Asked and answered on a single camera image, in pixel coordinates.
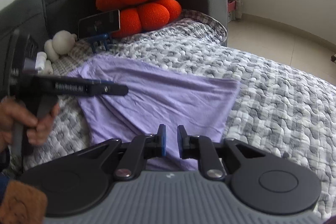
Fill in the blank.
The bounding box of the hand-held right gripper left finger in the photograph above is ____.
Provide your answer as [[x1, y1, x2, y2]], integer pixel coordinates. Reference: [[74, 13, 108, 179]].
[[89, 124, 167, 180]]

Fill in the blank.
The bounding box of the grey checked quilt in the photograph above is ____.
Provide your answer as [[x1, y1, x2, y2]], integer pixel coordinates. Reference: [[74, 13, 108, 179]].
[[21, 9, 336, 219]]

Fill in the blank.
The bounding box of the smartphone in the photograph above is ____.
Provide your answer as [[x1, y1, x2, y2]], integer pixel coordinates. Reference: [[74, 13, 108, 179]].
[[77, 9, 121, 39]]

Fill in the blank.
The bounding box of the person's left hand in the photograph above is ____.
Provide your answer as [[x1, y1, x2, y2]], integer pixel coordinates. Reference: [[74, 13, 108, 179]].
[[0, 97, 61, 147]]

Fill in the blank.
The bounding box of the folded beige cloth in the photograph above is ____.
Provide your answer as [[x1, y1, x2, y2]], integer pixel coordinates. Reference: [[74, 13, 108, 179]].
[[43, 60, 54, 75]]

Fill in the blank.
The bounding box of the white plush toy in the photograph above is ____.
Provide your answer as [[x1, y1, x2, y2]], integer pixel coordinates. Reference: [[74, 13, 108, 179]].
[[44, 31, 78, 62]]

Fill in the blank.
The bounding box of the blue phone stand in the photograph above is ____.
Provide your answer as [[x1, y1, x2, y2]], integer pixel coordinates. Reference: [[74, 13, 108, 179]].
[[88, 33, 113, 52]]

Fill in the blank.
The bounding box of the brown fuzzy cloth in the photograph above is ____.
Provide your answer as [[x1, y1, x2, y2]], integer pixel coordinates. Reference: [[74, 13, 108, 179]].
[[0, 179, 48, 224]]

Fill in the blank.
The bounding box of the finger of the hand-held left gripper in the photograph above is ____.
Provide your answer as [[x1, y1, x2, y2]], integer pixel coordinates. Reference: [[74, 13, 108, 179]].
[[84, 80, 129, 97]]

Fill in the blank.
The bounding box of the light purple shirt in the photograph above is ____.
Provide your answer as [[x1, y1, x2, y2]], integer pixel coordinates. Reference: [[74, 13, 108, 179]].
[[69, 55, 241, 172]]

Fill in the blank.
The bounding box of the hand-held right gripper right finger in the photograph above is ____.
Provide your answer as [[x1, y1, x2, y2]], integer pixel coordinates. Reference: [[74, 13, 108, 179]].
[[177, 125, 265, 180]]

